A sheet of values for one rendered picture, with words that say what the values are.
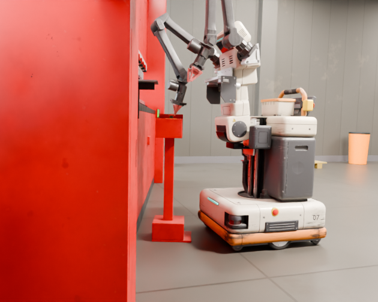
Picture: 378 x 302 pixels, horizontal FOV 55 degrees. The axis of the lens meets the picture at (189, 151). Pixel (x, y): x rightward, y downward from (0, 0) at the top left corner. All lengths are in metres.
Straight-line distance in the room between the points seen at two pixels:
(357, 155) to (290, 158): 5.42
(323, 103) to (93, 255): 6.89
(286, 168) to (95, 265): 1.41
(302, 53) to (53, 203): 6.72
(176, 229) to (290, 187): 0.75
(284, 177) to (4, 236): 1.58
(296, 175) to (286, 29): 5.35
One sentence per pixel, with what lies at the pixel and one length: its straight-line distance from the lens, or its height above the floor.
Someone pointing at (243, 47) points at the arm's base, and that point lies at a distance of 2.18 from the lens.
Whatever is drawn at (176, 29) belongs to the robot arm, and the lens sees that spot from 2.51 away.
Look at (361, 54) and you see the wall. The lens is 8.40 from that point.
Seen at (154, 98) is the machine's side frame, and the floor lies 1.02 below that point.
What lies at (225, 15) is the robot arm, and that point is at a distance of 2.19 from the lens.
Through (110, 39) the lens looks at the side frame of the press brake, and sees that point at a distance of 1.16.
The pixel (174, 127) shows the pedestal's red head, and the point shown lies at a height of 0.72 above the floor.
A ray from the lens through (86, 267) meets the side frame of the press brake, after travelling 1.24.
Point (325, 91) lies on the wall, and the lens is 7.79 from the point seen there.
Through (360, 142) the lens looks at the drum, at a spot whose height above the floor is 0.43.
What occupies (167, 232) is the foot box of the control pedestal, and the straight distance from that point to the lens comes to 2.35.
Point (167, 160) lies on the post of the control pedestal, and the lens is 2.33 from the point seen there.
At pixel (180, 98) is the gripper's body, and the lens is 2.38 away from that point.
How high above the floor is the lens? 0.78
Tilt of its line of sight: 5 degrees down
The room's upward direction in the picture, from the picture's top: 1 degrees clockwise
